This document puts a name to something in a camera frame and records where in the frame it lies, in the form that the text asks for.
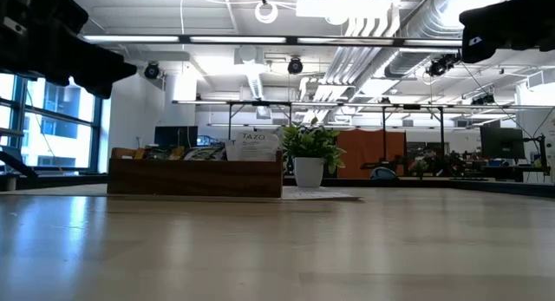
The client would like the dark blue chair back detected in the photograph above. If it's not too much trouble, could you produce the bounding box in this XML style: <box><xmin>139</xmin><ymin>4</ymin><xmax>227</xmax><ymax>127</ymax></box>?
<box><xmin>369</xmin><ymin>165</ymin><xmax>400</xmax><ymax>181</ymax></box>

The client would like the green plant in white pot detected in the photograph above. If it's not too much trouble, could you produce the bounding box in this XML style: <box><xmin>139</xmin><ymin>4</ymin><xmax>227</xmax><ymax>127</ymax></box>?
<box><xmin>280</xmin><ymin>118</ymin><xmax>348</xmax><ymax>189</ymax></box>

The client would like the wooden three-compartment tray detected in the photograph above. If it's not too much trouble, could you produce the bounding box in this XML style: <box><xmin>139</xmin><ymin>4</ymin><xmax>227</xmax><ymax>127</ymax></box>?
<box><xmin>107</xmin><ymin>149</ymin><xmax>284</xmax><ymax>199</ymax></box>

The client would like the grey woven placemat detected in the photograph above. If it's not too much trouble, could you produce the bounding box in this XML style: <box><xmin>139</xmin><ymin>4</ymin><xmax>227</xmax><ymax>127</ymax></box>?
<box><xmin>0</xmin><ymin>184</ymin><xmax>363</xmax><ymax>202</ymax></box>

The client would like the LED light bar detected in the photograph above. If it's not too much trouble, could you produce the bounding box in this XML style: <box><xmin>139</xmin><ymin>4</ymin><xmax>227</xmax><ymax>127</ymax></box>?
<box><xmin>82</xmin><ymin>33</ymin><xmax>463</xmax><ymax>49</ymax></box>

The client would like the person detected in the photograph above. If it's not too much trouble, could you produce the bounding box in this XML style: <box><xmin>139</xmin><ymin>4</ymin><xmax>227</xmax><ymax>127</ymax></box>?
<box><xmin>418</xmin><ymin>145</ymin><xmax>447</xmax><ymax>176</ymax></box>

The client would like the white coiled cable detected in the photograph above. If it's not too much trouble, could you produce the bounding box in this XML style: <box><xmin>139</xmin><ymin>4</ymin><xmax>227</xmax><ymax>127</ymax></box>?
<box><xmin>254</xmin><ymin>0</ymin><xmax>279</xmax><ymax>25</ymax></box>

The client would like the black computer monitor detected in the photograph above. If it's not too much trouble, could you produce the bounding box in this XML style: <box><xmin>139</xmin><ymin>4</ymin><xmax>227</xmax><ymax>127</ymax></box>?
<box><xmin>153</xmin><ymin>126</ymin><xmax>199</xmax><ymax>149</ymax></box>
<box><xmin>480</xmin><ymin>126</ymin><xmax>526</xmax><ymax>161</ymax></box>

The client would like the black background rig frame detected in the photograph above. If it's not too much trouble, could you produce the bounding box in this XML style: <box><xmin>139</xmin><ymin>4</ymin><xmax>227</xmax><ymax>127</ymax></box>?
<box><xmin>380</xmin><ymin>101</ymin><xmax>447</xmax><ymax>164</ymax></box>
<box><xmin>173</xmin><ymin>99</ymin><xmax>292</xmax><ymax>161</ymax></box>

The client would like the black aluminium rig frame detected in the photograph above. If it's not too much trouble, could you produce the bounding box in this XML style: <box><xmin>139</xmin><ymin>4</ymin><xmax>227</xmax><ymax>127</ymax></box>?
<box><xmin>0</xmin><ymin>147</ymin><xmax>555</xmax><ymax>198</ymax></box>

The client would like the large window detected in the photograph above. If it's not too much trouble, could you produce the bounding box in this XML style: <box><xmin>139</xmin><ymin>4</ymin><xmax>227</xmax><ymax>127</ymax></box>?
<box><xmin>0</xmin><ymin>73</ymin><xmax>108</xmax><ymax>174</ymax></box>

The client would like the orange partition panel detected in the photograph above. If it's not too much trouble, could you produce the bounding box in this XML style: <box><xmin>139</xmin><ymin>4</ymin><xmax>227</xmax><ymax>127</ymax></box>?
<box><xmin>336</xmin><ymin>129</ymin><xmax>408</xmax><ymax>180</ymax></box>

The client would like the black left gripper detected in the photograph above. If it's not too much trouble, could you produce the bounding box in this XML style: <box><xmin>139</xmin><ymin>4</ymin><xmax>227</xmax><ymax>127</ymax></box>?
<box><xmin>0</xmin><ymin>0</ymin><xmax>138</xmax><ymax>98</ymax></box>

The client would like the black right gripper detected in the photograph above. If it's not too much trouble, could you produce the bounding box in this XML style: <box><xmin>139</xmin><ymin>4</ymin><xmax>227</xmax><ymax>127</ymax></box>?
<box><xmin>459</xmin><ymin>0</ymin><xmax>555</xmax><ymax>63</ymax></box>

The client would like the silver ventilation duct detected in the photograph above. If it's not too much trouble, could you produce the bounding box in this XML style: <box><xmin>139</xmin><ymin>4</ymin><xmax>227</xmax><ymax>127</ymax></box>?
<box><xmin>383</xmin><ymin>0</ymin><xmax>498</xmax><ymax>79</ymax></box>

